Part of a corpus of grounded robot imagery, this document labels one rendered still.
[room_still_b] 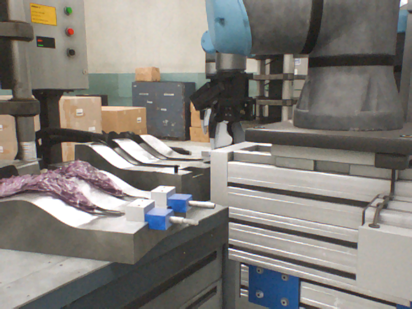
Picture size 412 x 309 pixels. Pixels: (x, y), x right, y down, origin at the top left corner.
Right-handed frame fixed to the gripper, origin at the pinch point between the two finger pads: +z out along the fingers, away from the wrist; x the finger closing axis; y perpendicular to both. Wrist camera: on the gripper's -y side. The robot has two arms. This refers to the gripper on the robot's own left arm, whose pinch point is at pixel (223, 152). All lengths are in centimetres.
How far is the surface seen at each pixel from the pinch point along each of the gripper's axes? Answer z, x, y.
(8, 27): -34, -12, -77
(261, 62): -39, 440, -264
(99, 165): 4.8, -15.1, -30.6
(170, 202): 6.4, -23.8, 4.4
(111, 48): -79, 520, -691
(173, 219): 6.7, -30.7, 11.8
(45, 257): 12.4, -46.9, -3.4
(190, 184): 6.9, -8.9, -3.1
